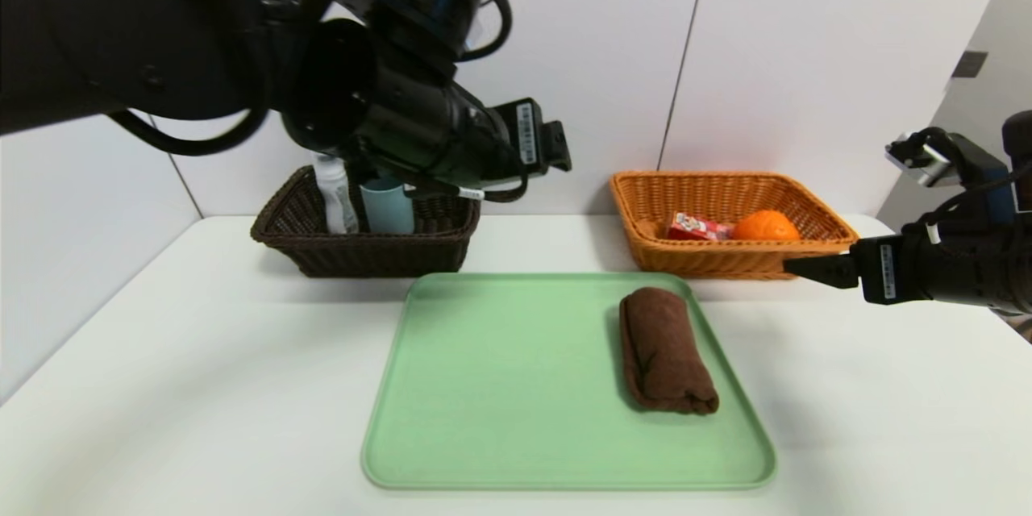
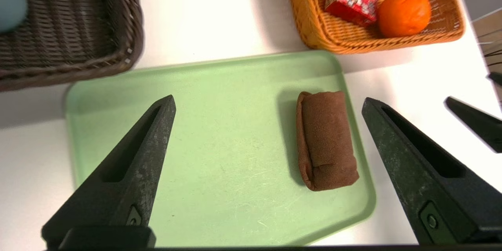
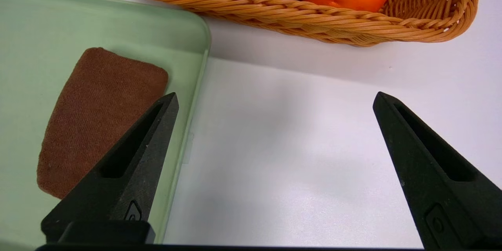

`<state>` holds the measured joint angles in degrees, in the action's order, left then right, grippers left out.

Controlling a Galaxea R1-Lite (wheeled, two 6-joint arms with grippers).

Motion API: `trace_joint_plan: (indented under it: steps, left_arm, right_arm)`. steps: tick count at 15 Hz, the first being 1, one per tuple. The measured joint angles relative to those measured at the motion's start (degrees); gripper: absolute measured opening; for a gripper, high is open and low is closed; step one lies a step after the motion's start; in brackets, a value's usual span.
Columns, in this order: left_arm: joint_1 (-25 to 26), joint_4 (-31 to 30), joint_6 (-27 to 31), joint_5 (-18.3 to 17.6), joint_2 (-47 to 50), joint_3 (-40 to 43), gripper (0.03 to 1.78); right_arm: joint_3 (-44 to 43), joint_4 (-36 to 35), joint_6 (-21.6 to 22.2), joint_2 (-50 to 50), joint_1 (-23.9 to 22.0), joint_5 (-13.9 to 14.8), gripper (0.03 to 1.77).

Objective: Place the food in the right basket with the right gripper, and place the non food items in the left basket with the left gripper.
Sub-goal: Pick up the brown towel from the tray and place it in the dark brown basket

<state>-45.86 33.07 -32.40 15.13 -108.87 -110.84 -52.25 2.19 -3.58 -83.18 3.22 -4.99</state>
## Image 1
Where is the orange wicker basket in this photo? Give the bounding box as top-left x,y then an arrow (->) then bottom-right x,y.
610,171 -> 860,281

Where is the brown towel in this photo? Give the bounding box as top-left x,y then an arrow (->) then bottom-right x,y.
618,287 -> 721,415

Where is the dark brown wicker basket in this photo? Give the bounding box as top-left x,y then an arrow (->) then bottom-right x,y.
250,165 -> 482,278

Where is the orange fruit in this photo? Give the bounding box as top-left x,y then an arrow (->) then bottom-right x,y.
732,210 -> 801,242

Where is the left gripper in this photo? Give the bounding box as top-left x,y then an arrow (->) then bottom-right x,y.
466,97 -> 572,181

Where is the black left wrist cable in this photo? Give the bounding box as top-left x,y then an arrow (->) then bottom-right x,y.
109,0 -> 585,203

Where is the red snack carton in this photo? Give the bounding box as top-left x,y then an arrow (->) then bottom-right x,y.
668,212 -> 736,242

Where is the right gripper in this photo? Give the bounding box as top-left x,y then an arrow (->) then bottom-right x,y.
783,223 -> 981,305

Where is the blue-grey plastic cup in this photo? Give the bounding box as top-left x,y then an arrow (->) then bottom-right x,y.
360,177 -> 415,236

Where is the white plastic bottle clear cap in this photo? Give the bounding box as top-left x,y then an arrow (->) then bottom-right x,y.
314,153 -> 360,235

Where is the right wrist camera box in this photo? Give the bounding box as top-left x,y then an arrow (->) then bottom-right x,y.
885,133 -> 962,188

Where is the light green plastic tray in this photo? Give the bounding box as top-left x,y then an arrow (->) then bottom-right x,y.
360,272 -> 777,491

